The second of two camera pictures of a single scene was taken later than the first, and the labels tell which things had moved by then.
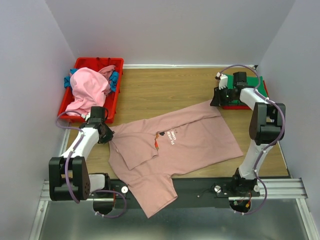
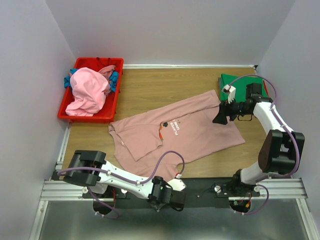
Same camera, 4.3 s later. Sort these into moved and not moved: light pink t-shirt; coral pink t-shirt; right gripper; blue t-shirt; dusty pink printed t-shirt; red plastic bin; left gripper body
Moved: right gripper; dusty pink printed t-shirt; left gripper body
Not moved: coral pink t-shirt; red plastic bin; blue t-shirt; light pink t-shirt
